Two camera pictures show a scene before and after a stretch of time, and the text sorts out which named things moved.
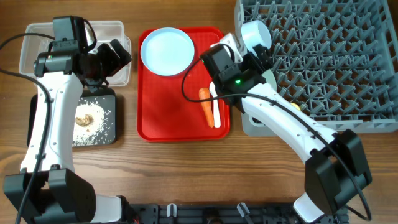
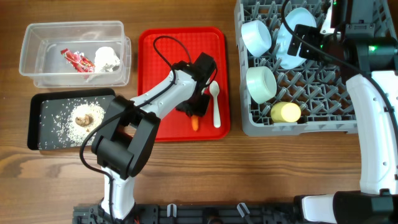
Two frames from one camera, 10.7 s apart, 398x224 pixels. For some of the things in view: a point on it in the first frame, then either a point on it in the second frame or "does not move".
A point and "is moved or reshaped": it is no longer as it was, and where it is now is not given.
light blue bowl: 255,33 does not move
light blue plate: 167,51 -> 298,16
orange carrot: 205,93 is moved or reshaped
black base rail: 226,213 does not move
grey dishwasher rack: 334,61 does not move
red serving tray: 169,108 does not move
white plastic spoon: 216,112 does not move
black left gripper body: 105,63 -> 198,105
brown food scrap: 86,121 does not move
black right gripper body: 262,53 -> 304,42
